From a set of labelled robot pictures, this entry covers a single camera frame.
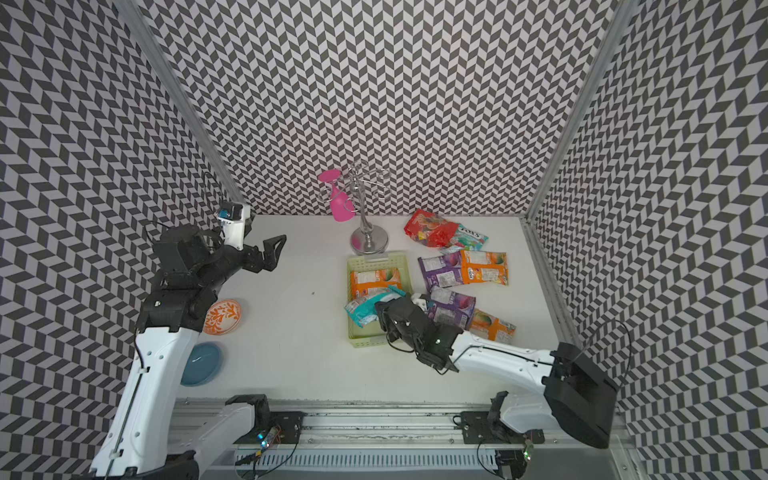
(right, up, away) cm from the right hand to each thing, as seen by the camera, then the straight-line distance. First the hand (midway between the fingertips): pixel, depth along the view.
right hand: (371, 308), depth 77 cm
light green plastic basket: (0, -6, -2) cm, 7 cm away
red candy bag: (+19, +22, +30) cm, 41 cm away
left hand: (-23, +19, -10) cm, 32 cm away
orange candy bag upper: (+36, +9, +23) cm, 44 cm away
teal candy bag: (-2, -1, 0) cm, 2 cm away
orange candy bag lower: (+35, -8, +11) cm, 37 cm away
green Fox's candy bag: (+33, +18, +31) cm, 49 cm away
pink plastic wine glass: (-13, +30, +24) cm, 41 cm away
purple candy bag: (+22, +8, +22) cm, 32 cm away
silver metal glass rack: (-4, +18, +32) cm, 37 cm away
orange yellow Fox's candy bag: (-5, +5, +21) cm, 23 cm away
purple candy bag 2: (+23, -3, +14) cm, 27 cm away
